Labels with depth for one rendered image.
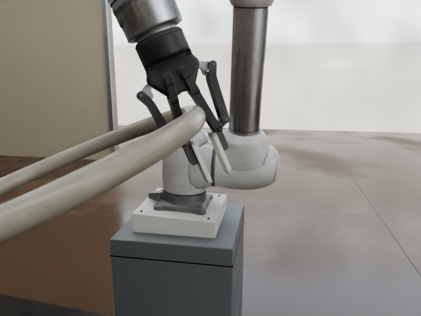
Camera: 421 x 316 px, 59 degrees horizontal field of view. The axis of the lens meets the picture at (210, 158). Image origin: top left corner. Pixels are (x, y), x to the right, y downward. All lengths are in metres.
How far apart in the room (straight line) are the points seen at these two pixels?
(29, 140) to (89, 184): 6.13
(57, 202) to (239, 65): 0.85
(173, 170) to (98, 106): 4.59
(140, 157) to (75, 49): 5.55
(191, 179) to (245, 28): 0.50
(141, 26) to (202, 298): 0.92
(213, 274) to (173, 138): 0.85
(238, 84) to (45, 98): 5.22
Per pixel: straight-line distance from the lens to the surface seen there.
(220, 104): 0.58
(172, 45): 0.54
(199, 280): 1.22
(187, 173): 1.22
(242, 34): 1.09
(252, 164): 1.18
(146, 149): 0.36
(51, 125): 6.20
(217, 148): 0.58
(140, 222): 1.26
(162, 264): 1.22
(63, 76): 5.99
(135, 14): 0.54
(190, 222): 1.20
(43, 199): 0.34
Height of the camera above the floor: 1.32
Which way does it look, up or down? 13 degrees down
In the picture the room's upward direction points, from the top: straight up
